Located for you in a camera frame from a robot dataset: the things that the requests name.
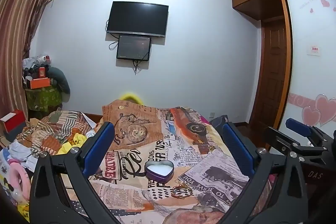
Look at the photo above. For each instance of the white heart-print sliding door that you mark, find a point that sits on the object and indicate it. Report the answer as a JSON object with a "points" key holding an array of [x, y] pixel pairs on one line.
{"points": [[312, 77]]}

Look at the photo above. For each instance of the grey plush cloth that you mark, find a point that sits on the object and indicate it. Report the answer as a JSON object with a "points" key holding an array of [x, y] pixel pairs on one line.
{"points": [[59, 79]]}

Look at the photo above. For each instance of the striped curtain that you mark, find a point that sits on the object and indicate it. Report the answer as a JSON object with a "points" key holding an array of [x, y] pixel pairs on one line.
{"points": [[18, 29]]}

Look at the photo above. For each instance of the striped patchwork blanket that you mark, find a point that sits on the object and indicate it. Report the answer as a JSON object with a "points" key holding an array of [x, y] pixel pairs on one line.
{"points": [[52, 127]]}

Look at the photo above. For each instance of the red box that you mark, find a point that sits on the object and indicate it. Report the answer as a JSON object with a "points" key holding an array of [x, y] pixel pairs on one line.
{"points": [[14, 121]]}

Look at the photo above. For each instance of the orange box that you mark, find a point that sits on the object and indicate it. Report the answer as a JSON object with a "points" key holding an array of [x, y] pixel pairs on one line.
{"points": [[39, 83]]}

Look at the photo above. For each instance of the small wall monitor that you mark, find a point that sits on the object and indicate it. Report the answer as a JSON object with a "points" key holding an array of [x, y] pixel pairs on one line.
{"points": [[134, 47]]}

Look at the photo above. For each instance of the small red carton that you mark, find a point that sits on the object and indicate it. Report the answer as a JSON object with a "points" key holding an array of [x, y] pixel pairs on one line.
{"points": [[42, 72]]}

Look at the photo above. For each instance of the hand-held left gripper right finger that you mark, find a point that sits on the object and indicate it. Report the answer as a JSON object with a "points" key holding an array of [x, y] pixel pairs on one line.
{"points": [[240, 150]]}

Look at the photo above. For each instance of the purple heart-shaped tin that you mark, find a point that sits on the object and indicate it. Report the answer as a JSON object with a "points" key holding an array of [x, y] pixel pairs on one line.
{"points": [[157, 178]]}

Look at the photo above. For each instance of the wall television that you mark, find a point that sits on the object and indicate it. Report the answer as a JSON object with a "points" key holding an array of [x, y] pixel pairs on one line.
{"points": [[136, 18]]}

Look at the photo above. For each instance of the dark blue bag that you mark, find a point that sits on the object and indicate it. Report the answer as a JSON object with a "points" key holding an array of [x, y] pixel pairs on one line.
{"points": [[218, 121]]}

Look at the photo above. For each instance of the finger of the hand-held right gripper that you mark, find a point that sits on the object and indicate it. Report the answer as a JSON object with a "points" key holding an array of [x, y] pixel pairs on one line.
{"points": [[281, 138], [298, 125]]}

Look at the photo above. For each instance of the newspaper print blanket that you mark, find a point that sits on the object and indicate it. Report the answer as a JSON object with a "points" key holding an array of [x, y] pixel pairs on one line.
{"points": [[183, 134]]}

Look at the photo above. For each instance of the yellow cloth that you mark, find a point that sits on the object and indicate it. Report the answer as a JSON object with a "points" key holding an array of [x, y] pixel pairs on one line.
{"points": [[73, 144]]}

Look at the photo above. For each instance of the green patterned bag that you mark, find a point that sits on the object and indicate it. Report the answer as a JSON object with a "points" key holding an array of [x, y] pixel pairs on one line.
{"points": [[43, 99]]}

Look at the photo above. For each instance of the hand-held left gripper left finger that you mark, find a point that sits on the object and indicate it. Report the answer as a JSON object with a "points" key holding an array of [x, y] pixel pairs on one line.
{"points": [[98, 145]]}

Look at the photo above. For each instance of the yellow cushion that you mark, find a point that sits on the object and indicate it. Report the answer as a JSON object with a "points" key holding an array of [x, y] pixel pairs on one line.
{"points": [[130, 96]]}

